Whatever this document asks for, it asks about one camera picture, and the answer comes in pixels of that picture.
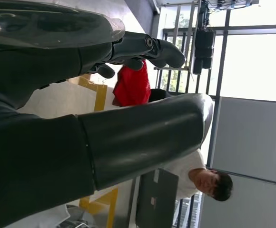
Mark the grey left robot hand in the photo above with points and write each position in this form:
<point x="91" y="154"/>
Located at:
<point x="45" y="157"/>

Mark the grey plastic wheel cover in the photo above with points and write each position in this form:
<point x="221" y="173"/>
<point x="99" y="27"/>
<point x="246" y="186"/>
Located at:
<point x="76" y="217"/>

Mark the red crumpled cloth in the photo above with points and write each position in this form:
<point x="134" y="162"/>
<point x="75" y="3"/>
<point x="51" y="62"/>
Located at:
<point x="133" y="85"/>

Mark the grey laptop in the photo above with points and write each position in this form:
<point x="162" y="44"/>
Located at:
<point x="156" y="201"/>

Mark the person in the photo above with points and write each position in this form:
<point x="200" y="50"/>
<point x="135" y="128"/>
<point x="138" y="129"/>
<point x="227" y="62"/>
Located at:
<point x="183" y="176"/>

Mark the black hanging equipment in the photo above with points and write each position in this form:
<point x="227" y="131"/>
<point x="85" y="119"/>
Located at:
<point x="203" y="47"/>

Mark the grey partition panel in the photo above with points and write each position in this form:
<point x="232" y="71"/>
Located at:
<point x="252" y="141"/>

